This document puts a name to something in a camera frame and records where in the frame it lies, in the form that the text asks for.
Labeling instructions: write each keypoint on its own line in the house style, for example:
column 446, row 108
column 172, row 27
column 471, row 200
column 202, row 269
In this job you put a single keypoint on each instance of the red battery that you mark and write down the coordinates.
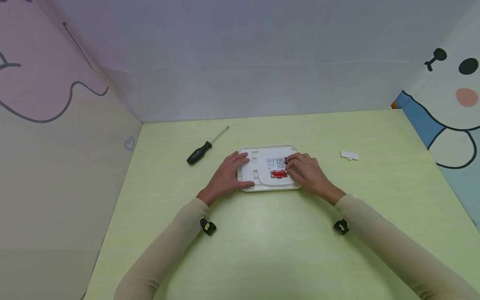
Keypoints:
column 278, row 174

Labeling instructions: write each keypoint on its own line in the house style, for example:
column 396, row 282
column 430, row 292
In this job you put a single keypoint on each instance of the person's left index finger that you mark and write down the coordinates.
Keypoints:
column 243, row 160

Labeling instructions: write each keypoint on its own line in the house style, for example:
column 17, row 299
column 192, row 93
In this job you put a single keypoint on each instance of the white plastic battery cover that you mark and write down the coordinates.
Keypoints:
column 349, row 155

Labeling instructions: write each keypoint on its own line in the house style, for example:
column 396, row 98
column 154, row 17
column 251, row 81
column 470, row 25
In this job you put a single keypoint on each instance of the person's right forearm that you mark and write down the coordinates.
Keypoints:
column 405, row 250

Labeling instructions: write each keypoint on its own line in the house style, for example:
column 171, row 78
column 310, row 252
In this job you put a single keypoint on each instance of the person's left fingers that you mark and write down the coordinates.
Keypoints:
column 240, row 154

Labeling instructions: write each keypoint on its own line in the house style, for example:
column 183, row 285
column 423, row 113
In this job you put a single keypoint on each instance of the person's left hand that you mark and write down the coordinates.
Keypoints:
column 226, row 179

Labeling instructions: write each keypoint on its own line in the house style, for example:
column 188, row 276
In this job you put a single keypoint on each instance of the person's right hand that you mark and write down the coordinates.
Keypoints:
column 312, row 175

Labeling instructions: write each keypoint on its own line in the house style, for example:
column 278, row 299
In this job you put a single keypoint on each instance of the black wrist band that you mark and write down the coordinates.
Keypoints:
column 207, row 226
column 341, row 226

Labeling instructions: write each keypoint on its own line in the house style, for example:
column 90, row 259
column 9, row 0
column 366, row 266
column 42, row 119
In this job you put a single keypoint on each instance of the white plastic device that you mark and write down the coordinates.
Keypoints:
column 264, row 166

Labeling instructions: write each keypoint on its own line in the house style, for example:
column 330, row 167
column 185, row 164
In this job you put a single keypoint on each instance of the person's left forearm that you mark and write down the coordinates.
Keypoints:
column 165, row 250

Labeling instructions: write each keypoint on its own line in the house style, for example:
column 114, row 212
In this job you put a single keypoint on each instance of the person's left thumb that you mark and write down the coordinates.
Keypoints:
column 245, row 183

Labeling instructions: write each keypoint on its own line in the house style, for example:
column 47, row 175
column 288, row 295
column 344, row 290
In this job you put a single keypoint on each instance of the person's right fingers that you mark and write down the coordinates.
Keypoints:
column 294, row 162

